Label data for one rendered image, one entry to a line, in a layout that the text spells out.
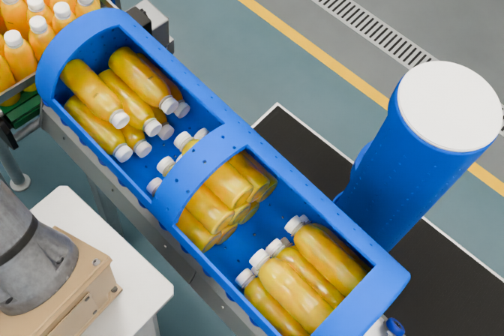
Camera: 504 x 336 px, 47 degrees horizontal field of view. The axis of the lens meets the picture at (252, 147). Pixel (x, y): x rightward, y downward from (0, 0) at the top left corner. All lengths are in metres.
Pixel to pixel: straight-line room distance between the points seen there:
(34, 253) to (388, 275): 0.61
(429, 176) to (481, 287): 0.88
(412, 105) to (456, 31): 1.75
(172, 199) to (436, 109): 0.74
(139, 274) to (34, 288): 0.24
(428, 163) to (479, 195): 1.21
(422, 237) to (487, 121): 0.90
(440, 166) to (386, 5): 1.77
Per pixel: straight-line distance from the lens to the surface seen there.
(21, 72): 1.58
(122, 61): 1.38
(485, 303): 2.41
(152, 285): 1.13
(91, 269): 0.96
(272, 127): 2.45
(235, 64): 2.80
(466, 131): 1.56
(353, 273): 1.19
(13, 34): 1.53
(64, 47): 1.32
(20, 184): 2.52
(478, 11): 3.42
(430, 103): 1.56
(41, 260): 0.96
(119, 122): 1.32
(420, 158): 1.56
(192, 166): 1.13
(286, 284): 1.16
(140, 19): 1.64
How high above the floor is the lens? 2.23
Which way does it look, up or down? 61 degrees down
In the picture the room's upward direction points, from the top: 12 degrees clockwise
